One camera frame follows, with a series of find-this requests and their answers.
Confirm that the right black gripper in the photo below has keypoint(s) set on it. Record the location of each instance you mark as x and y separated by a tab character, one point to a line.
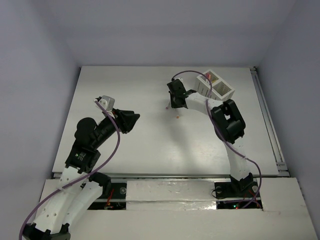
173	104

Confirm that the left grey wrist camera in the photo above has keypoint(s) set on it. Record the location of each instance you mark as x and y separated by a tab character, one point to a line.
105	102

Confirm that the magenta cap white pen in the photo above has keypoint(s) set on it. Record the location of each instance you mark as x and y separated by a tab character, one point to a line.
208	76

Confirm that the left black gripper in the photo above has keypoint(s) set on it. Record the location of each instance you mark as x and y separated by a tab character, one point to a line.
122	119

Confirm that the aluminium rail right side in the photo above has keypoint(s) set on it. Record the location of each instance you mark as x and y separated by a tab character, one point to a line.
282	168

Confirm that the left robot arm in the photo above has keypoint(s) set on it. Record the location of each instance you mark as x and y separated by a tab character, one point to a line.
80	183

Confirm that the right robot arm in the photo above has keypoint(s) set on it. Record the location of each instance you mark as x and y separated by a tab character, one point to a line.
229	126

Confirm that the white two-compartment container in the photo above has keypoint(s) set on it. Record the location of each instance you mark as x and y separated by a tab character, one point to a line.
220	90

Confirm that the white foam front panel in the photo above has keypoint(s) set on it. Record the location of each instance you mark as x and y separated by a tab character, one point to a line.
172	195

